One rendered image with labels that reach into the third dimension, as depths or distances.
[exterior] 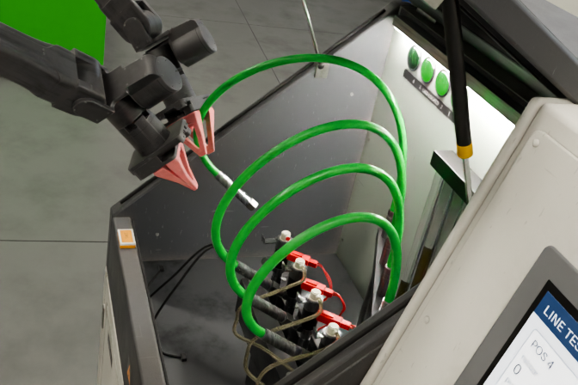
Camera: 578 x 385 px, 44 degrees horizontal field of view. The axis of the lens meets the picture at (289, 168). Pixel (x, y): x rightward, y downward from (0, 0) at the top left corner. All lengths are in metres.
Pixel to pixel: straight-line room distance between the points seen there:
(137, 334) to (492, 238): 0.66
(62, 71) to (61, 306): 1.86
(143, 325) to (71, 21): 3.32
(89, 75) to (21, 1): 3.37
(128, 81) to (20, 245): 2.09
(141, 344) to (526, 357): 0.68
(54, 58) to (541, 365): 0.69
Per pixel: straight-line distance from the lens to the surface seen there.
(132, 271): 1.40
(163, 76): 1.05
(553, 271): 0.78
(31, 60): 0.98
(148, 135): 1.10
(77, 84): 1.01
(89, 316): 2.74
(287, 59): 1.21
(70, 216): 3.25
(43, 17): 4.44
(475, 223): 0.88
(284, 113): 1.51
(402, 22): 1.43
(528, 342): 0.79
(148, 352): 1.25
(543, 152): 0.82
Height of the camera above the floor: 1.81
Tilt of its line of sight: 28 degrees down
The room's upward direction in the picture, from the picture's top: 12 degrees clockwise
